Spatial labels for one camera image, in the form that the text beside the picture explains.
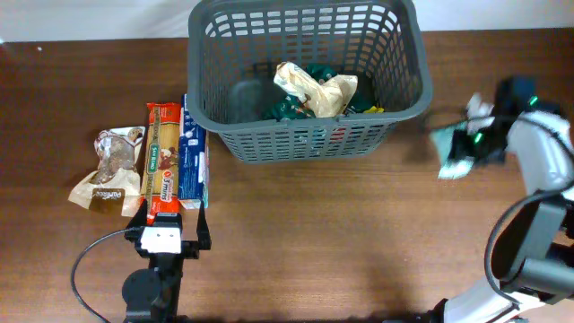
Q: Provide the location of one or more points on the green Nescafe coffee bag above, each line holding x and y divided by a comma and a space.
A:
290, 108

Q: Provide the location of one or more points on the San Remo spaghetti pack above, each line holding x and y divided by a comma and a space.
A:
160, 175

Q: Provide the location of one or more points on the beige paper pouch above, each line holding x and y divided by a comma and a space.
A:
326, 99

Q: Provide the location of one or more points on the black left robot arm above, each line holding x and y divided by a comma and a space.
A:
151, 294

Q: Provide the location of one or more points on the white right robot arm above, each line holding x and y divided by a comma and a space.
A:
524, 268

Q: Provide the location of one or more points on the small mint green packet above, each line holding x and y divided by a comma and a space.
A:
450, 167

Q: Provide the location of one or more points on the beige granola pouch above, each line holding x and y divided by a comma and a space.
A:
114, 187

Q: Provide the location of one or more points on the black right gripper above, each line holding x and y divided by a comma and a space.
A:
458, 148

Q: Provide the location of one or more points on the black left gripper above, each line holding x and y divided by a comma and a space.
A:
191, 249

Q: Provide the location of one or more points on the grey plastic basket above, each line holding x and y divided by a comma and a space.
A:
234, 48

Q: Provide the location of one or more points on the blue tissue pack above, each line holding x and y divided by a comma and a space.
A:
193, 161

